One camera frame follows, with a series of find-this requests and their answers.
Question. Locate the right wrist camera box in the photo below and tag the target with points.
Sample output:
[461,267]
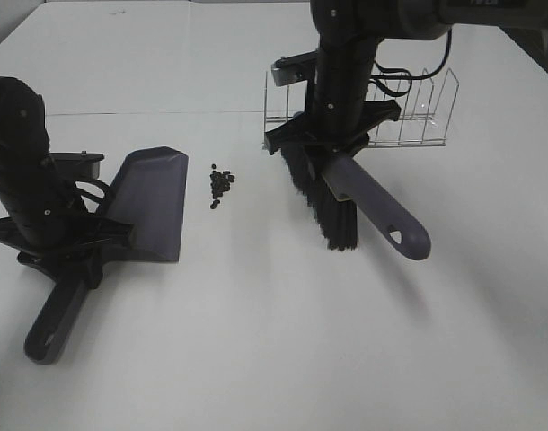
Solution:
[290,70]

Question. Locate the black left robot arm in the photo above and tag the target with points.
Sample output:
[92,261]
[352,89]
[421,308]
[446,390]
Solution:
[44,193]

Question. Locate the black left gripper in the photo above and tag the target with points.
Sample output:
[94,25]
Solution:
[67,239]

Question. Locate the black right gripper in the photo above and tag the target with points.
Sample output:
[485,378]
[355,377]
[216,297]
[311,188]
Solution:
[330,131]

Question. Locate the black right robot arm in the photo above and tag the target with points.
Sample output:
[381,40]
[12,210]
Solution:
[337,114]

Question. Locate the pile of coffee beans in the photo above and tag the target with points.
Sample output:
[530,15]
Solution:
[220,183]

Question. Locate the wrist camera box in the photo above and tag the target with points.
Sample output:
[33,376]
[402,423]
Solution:
[290,70]
[78,165]

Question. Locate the purple-grey hand brush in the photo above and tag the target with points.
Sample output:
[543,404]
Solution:
[337,188]

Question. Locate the purple-grey dustpan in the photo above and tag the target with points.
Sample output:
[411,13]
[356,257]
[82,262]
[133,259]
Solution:
[149,189]

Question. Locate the wire dish rack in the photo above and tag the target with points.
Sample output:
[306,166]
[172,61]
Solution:
[426,109]

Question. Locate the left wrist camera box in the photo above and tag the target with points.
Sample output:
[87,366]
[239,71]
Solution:
[78,165]

